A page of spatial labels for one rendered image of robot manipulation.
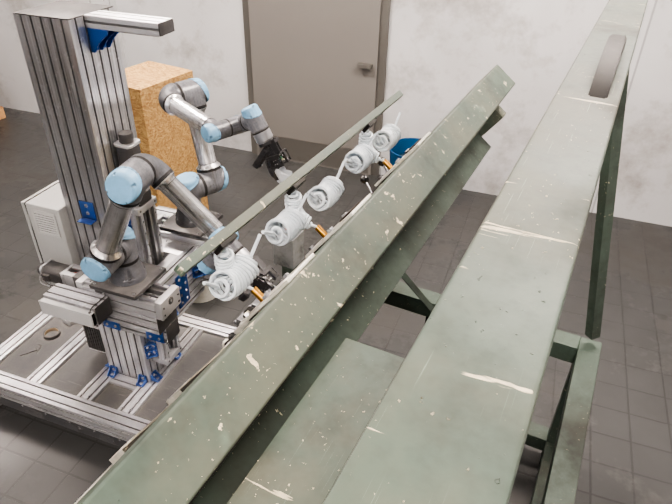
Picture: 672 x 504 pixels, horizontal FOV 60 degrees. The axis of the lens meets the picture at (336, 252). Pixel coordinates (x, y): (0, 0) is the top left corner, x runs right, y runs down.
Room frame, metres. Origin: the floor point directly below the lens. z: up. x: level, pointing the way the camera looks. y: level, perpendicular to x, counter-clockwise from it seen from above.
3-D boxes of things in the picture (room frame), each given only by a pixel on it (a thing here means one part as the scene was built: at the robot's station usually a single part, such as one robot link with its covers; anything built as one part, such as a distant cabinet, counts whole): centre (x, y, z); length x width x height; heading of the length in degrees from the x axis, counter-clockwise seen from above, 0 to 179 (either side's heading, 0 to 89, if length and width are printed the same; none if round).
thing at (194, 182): (2.44, 0.70, 1.20); 0.13 x 0.12 x 0.14; 135
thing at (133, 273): (1.97, 0.87, 1.09); 0.15 x 0.15 x 0.10
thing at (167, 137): (3.99, 1.35, 0.63); 0.50 x 0.42 x 1.25; 151
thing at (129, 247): (1.96, 0.87, 1.20); 0.13 x 0.12 x 0.14; 167
